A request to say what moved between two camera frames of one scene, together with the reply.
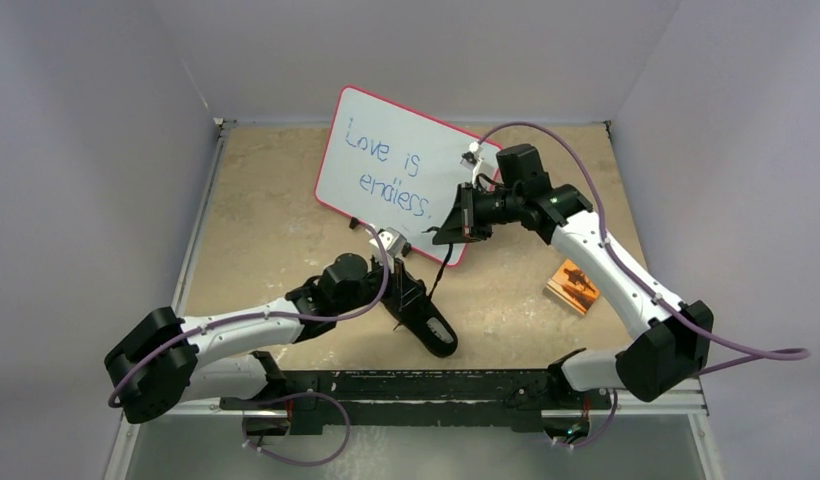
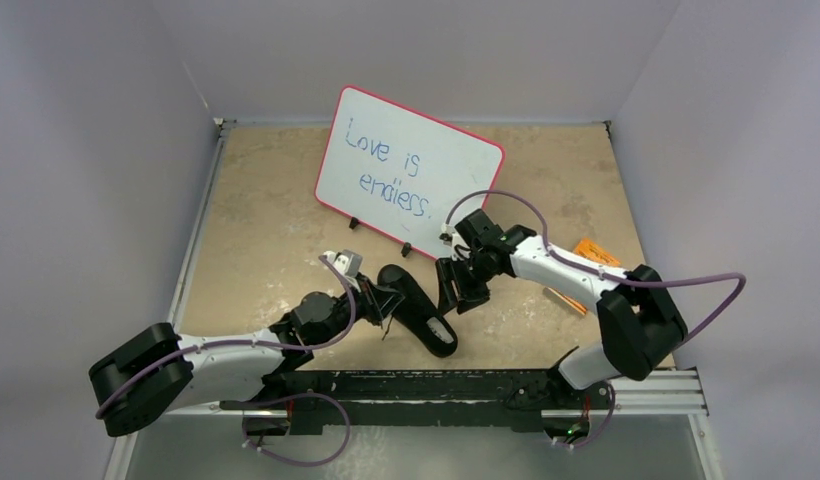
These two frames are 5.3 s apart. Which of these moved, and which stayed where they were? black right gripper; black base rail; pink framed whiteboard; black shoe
Moved: black right gripper
Stayed: black shoe; black base rail; pink framed whiteboard
